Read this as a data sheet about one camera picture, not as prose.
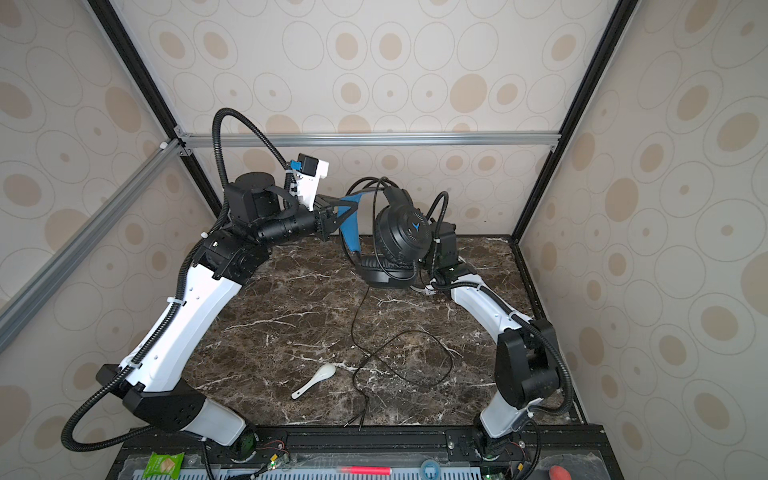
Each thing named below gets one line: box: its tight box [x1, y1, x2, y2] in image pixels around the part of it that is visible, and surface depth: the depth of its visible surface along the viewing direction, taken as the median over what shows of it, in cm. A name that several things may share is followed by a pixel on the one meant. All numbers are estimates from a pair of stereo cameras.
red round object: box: [548, 465, 573, 480], surface depth 70 cm
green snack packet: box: [142, 451, 185, 480], surface depth 71 cm
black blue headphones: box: [344, 178, 449, 288], surface depth 48 cm
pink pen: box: [337, 466, 393, 476], surface depth 72 cm
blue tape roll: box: [420, 459, 441, 480], surface depth 71 cm
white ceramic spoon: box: [291, 364, 336, 400], surface depth 86 cm
